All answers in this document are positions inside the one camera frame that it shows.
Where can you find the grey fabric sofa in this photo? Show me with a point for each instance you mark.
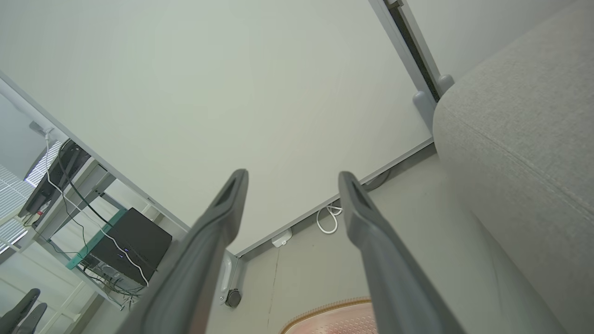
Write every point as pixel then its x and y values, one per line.
pixel 519 139

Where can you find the white window blinds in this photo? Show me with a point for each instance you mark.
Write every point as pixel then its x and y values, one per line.
pixel 11 195

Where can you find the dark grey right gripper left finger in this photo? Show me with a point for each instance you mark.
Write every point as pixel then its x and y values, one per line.
pixel 195 269

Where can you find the white power adapter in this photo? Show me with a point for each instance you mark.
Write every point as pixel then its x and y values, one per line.
pixel 281 238

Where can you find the white partition panel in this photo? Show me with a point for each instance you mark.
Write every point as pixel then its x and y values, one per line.
pixel 232 93
pixel 408 51

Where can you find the grey metal desk frame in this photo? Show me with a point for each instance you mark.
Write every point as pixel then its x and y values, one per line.
pixel 90 178

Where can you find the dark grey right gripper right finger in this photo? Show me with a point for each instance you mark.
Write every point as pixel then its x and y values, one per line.
pixel 390 278

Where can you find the black monitor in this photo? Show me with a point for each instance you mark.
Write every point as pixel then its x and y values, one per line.
pixel 55 178

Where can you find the teal shelf board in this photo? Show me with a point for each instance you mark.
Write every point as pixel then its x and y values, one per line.
pixel 95 241

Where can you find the black computer tower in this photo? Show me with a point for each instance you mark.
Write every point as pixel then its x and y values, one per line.
pixel 132 243

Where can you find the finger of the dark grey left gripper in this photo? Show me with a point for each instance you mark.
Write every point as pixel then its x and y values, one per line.
pixel 33 320
pixel 21 308

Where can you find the beige perforated laundry basket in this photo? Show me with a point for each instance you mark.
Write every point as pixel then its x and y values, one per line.
pixel 334 320

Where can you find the black caster wheel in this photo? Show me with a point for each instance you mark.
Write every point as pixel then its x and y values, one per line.
pixel 233 298

